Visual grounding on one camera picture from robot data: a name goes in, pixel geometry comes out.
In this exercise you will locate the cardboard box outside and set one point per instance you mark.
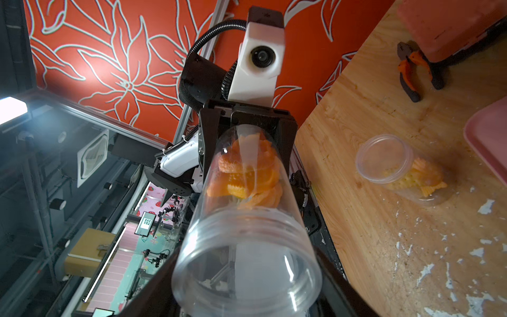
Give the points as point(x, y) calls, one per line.
point(85, 256)

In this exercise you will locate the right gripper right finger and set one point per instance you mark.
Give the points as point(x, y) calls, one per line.
point(337, 297)

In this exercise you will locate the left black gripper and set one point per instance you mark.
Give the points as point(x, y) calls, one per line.
point(244, 144)

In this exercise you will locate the pink plastic tray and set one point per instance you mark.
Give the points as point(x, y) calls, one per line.
point(485, 132)

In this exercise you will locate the orange black pliers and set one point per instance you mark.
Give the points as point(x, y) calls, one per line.
point(410, 60)

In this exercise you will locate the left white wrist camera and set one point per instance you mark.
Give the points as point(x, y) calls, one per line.
point(260, 58)

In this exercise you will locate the clear cookie jar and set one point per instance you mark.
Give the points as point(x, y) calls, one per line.
point(390, 162)
point(246, 253)

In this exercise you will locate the orange plastic tool case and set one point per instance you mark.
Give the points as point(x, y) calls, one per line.
point(447, 30)

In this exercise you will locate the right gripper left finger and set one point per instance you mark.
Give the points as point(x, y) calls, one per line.
point(156, 299)

